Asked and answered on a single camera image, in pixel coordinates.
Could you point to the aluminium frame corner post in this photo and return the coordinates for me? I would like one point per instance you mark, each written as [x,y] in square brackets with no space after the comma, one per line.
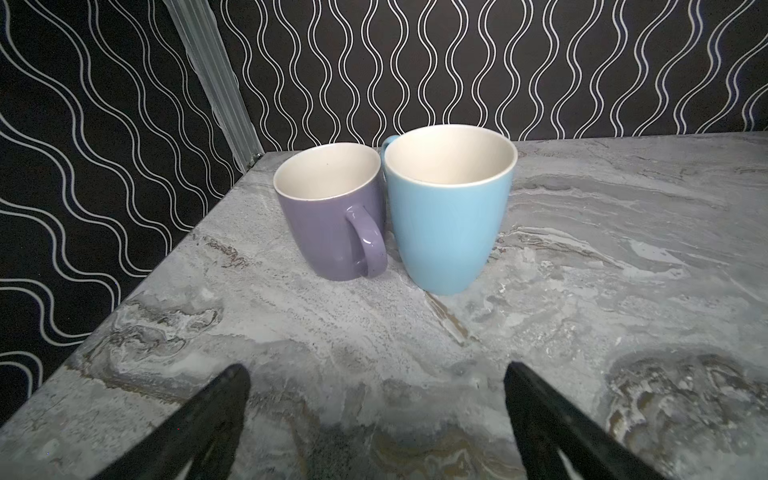
[196,24]

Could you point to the purple ceramic mug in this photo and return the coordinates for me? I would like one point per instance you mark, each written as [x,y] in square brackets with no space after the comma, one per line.
[332,199]

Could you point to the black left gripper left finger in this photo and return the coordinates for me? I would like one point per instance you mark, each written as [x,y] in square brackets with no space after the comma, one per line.
[201,437]

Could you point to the light blue ceramic mug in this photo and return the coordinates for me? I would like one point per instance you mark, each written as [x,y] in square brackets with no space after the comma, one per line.
[448,188]

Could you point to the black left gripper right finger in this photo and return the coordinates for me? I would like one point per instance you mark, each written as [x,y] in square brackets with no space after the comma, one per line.
[548,427]

